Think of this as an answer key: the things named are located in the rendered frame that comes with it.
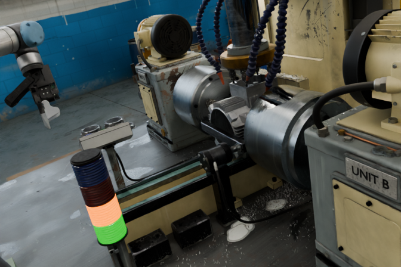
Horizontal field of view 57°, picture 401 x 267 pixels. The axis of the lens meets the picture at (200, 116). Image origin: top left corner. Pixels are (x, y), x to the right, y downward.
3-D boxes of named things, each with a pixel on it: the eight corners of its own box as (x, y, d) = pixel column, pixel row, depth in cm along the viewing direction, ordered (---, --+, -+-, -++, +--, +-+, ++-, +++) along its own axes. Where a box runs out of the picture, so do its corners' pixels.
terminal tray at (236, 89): (261, 92, 129) (258, 73, 126) (280, 98, 120) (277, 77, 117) (231, 103, 124) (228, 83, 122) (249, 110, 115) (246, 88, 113)
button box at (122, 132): (130, 138, 131) (125, 124, 132) (133, 134, 125) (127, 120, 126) (83, 155, 125) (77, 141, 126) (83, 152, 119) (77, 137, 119)
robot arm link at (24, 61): (15, 56, 120) (18, 65, 127) (19, 68, 119) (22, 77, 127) (39, 50, 123) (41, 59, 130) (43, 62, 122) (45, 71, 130)
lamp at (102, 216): (117, 204, 78) (111, 186, 77) (125, 218, 73) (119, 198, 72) (89, 217, 76) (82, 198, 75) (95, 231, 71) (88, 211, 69)
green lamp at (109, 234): (123, 222, 80) (117, 204, 78) (130, 236, 75) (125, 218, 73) (95, 234, 78) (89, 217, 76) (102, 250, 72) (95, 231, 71)
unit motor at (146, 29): (180, 90, 197) (162, 10, 183) (209, 103, 169) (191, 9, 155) (135, 105, 188) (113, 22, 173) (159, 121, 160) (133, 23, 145)
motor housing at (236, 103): (259, 129, 138) (252, 80, 131) (293, 144, 121) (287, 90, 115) (213, 148, 130) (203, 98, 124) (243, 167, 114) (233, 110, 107)
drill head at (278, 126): (296, 142, 124) (289, 70, 115) (413, 192, 88) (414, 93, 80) (234, 170, 115) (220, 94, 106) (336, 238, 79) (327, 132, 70)
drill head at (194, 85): (214, 106, 173) (204, 54, 164) (261, 126, 141) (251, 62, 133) (165, 124, 164) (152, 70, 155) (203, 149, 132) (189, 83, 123)
